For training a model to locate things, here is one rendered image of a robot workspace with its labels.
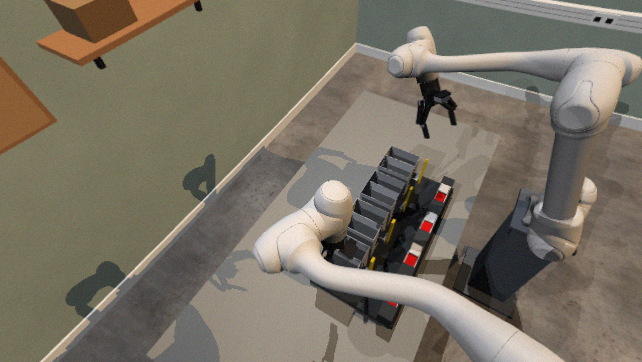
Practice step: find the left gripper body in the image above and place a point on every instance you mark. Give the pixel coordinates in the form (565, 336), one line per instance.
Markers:
(329, 247)

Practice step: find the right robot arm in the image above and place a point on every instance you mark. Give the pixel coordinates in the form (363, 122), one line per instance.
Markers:
(590, 84)

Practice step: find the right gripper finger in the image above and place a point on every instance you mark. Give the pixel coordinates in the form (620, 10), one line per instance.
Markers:
(424, 114)
(451, 110)

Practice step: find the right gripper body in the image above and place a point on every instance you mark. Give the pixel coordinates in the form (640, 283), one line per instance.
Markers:
(427, 89)

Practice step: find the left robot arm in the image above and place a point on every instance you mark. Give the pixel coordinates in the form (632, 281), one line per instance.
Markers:
(292, 245)

